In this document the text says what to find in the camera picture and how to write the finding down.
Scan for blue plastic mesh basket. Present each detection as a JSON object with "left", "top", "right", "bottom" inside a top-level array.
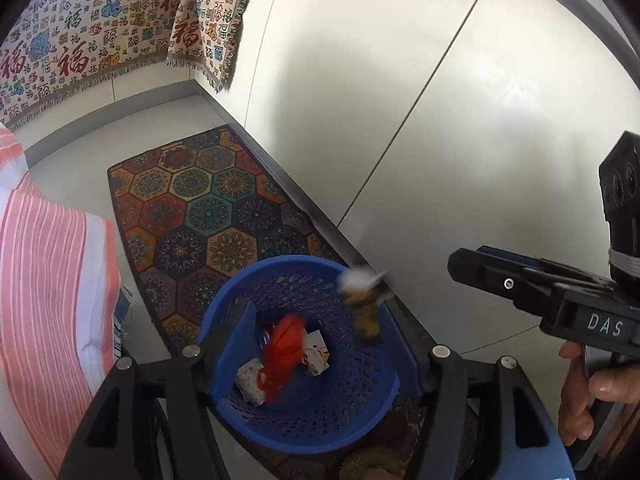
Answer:
[{"left": 197, "top": 255, "right": 402, "bottom": 456}]

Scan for pink striped tablecloth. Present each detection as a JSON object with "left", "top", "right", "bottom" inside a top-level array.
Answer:
[{"left": 0, "top": 122, "right": 124, "bottom": 479}]

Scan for brown furry slipper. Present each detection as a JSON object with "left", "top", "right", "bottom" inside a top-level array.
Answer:
[{"left": 337, "top": 410, "right": 427, "bottom": 480}]

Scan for brown wrapper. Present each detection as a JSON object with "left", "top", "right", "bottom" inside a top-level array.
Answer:
[{"left": 338, "top": 267, "right": 392, "bottom": 345}]

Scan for person's right hand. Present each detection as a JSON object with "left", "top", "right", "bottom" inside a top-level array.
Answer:
[{"left": 557, "top": 340, "right": 640, "bottom": 446}]

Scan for narrow patterned fringed cloth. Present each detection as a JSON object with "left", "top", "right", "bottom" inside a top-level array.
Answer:
[{"left": 166, "top": 0, "right": 264, "bottom": 94}]

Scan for white base cabinets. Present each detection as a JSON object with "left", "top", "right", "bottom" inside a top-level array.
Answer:
[{"left": 197, "top": 0, "right": 640, "bottom": 358}]

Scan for hexagon patterned rug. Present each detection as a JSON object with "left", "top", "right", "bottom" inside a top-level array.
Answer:
[{"left": 106, "top": 126, "right": 481, "bottom": 480}]

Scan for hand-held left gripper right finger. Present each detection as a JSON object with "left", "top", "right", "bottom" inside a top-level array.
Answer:
[{"left": 382, "top": 305, "right": 571, "bottom": 480}]

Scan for white patterned paper packet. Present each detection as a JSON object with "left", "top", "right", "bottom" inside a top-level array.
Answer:
[{"left": 235, "top": 357, "right": 275, "bottom": 407}]

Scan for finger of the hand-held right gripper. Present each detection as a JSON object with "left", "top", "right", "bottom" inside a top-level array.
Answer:
[
  {"left": 475, "top": 244, "right": 614, "bottom": 290},
  {"left": 447, "top": 247, "right": 557, "bottom": 312}
]

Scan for blue striped cloth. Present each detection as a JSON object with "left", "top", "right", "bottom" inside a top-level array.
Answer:
[{"left": 114, "top": 285, "right": 133, "bottom": 362}]

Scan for red plastic wrapper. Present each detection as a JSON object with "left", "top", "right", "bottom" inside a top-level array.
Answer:
[{"left": 256, "top": 314, "right": 307, "bottom": 404}]

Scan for large patterned fringed cloth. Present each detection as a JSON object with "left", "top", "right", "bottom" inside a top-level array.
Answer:
[{"left": 0, "top": 0, "right": 202, "bottom": 129}]

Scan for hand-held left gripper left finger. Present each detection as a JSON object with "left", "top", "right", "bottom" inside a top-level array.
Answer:
[{"left": 62, "top": 298, "right": 258, "bottom": 480}]

